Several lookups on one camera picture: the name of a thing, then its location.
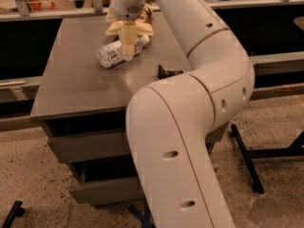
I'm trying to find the grey wooden drawer cabinet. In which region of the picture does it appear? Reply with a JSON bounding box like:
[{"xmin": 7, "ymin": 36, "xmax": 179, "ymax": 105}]
[{"xmin": 29, "ymin": 12, "xmax": 240, "ymax": 207}]

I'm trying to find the black stand foot left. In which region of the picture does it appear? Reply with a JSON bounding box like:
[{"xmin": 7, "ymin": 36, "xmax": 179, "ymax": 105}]
[{"xmin": 1, "ymin": 200, "xmax": 25, "ymax": 228}]

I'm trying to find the metal railing frame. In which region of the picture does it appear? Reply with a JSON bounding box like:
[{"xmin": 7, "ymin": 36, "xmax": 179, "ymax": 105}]
[{"xmin": 0, "ymin": 0, "xmax": 304, "ymax": 23}]

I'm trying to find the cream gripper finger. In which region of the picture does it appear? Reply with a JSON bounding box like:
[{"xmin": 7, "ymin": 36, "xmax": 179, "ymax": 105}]
[{"xmin": 121, "ymin": 33, "xmax": 137, "ymax": 61}]

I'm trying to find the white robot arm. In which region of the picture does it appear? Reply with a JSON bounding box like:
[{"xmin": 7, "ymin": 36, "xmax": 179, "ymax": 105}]
[{"xmin": 111, "ymin": 0, "xmax": 255, "ymax": 228}]

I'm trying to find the clear plastic water bottle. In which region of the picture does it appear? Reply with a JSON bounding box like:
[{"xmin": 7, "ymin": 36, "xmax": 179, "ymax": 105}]
[{"xmin": 97, "ymin": 35, "xmax": 150, "ymax": 68}]

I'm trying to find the blue tape cross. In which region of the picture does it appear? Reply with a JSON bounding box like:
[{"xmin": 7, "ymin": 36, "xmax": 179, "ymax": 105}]
[{"xmin": 127, "ymin": 204, "xmax": 156, "ymax": 228}]

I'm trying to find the lower grey drawer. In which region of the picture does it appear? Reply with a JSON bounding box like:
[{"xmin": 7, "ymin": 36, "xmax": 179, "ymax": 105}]
[{"xmin": 69, "ymin": 177, "xmax": 144, "ymax": 206}]

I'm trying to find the yellow chip bag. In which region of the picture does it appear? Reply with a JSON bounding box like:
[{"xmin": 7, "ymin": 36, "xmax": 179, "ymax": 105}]
[{"xmin": 105, "ymin": 5, "xmax": 154, "ymax": 36}]

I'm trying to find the grey drawer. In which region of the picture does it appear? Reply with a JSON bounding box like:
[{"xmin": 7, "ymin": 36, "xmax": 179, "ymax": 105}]
[
  {"xmin": 47, "ymin": 130, "xmax": 130, "ymax": 162},
  {"xmin": 69, "ymin": 177, "xmax": 144, "ymax": 206}
]

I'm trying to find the upper grey drawer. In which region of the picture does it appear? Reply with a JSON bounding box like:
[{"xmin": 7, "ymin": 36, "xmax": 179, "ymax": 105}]
[{"xmin": 47, "ymin": 130, "xmax": 130, "ymax": 162}]

